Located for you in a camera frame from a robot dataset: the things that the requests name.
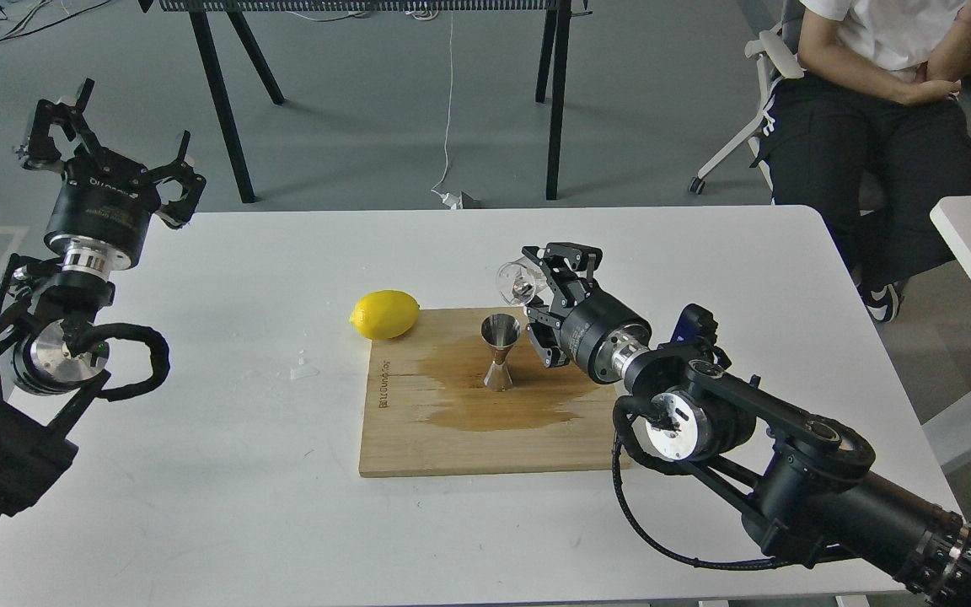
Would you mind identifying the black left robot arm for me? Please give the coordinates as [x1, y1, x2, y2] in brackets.
[0, 80, 206, 518]

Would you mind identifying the black metal frame table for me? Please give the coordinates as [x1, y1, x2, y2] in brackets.
[137, 0, 594, 205]

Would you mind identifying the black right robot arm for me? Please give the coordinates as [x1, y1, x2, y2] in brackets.
[496, 243, 971, 606]

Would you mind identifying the small clear glass cup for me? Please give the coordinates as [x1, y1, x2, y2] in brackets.
[496, 257, 554, 307]

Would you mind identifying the white hanging cable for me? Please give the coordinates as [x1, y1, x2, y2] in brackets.
[430, 10, 481, 211]

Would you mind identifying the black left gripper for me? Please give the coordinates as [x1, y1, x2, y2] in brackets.
[15, 78, 207, 272]

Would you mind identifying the yellow lemon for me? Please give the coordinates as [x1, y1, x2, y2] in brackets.
[348, 291, 420, 341]

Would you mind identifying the wooden cutting board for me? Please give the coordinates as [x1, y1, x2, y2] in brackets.
[359, 308, 617, 477]

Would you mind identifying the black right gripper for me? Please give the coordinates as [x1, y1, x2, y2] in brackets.
[521, 243, 652, 384]

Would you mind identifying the steel double jigger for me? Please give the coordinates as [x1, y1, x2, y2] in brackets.
[480, 314, 523, 392]

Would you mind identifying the white office chair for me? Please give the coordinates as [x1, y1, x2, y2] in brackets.
[688, 0, 807, 196]

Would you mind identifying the seated person white shirt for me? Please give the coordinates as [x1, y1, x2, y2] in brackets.
[760, 1, 971, 323]

